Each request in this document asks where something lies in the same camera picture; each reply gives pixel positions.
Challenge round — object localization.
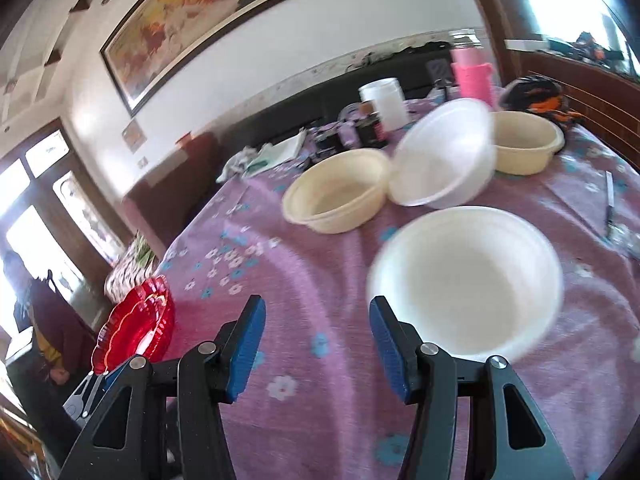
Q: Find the white plate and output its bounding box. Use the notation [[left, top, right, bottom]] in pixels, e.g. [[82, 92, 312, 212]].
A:
[[389, 97, 497, 209]]

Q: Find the white plastic jar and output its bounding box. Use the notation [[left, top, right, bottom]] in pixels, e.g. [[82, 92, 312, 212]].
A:
[[358, 77, 411, 131]]

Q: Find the wooden glass door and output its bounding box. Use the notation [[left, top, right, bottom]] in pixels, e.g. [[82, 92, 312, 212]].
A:
[[0, 120, 126, 341]]

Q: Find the wooden radiator cover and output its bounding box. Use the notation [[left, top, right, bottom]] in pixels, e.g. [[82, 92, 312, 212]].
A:
[[520, 52, 640, 133]]

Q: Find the pink plastic cup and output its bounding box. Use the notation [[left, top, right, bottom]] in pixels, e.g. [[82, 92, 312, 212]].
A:
[[450, 46, 497, 111]]

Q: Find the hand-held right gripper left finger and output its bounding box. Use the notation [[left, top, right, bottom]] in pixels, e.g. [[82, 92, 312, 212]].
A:
[[57, 294, 268, 480]]

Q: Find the small wall poster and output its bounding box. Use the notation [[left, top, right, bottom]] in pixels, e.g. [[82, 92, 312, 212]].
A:
[[121, 119, 147, 155]]

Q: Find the clear plastic wrapper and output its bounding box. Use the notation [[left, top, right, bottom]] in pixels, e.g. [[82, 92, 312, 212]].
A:
[[610, 225, 640, 261]]

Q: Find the brown armchair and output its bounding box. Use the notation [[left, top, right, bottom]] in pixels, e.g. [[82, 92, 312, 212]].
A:
[[122, 130, 241, 261]]

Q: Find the white foam bowl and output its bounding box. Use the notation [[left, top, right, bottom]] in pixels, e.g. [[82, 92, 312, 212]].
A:
[[367, 206, 565, 361]]

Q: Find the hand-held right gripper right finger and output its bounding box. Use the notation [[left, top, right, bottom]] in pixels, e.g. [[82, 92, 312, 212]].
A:
[[369, 295, 576, 480]]

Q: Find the windowsill clutter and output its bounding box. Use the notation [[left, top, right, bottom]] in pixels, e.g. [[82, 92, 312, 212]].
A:
[[547, 32, 631, 68]]

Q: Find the table knife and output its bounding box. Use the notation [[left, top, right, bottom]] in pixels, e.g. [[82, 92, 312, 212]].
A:
[[604, 170, 616, 241]]

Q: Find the framed autumn painting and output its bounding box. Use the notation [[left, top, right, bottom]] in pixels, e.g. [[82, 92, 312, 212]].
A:
[[99, 0, 300, 117]]

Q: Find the dark glass jar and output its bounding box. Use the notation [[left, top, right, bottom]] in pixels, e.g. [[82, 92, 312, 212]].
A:
[[355, 101, 388, 150]]

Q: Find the cream plastic bowl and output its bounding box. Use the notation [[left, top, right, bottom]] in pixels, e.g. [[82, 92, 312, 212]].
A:
[[492, 111, 566, 177], [281, 148, 392, 235]]

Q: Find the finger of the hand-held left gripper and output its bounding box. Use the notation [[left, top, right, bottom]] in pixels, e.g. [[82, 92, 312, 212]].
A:
[[62, 360, 132, 423]]

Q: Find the floral cloth bundle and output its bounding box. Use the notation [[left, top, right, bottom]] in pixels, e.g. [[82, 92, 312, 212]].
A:
[[104, 232, 161, 301]]

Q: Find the purple packet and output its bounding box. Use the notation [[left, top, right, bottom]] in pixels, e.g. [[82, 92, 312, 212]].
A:
[[307, 105, 361, 161]]

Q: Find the black sofa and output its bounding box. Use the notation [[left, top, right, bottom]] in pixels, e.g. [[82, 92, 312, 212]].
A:
[[220, 45, 456, 161]]

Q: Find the white papers and cloth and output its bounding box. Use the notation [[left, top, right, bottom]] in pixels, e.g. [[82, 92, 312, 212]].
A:
[[217, 130, 308, 183]]

